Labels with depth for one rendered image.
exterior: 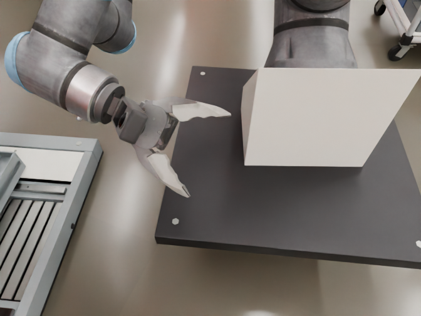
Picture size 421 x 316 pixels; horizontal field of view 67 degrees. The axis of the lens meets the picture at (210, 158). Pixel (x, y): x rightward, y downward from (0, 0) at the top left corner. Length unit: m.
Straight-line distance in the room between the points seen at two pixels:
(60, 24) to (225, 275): 0.75
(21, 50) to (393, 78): 0.63
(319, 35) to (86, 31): 0.41
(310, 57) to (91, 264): 0.82
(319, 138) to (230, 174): 0.22
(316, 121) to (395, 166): 0.29
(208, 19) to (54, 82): 1.47
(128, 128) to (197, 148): 0.41
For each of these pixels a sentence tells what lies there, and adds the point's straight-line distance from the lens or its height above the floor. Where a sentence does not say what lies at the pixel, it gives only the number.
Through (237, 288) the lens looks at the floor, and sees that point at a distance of 0.98.
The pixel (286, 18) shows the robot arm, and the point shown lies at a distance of 0.69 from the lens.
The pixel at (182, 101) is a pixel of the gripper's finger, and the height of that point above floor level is 0.60.
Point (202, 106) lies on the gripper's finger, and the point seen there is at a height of 0.60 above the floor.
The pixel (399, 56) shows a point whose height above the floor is 0.04.
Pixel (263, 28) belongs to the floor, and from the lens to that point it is 1.89.
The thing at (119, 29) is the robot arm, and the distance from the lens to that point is 0.68.
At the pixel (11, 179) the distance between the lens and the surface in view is 1.16.
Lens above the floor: 0.94
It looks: 52 degrees down
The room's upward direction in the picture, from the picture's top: straight up
